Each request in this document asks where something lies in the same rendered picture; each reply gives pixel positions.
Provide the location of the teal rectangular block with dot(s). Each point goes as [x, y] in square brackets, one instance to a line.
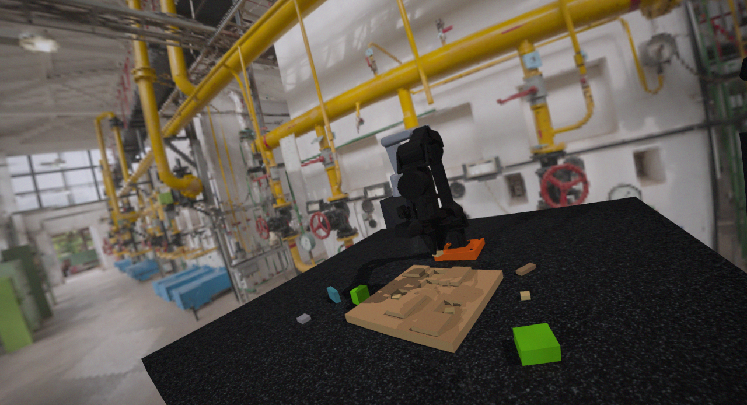
[333, 294]

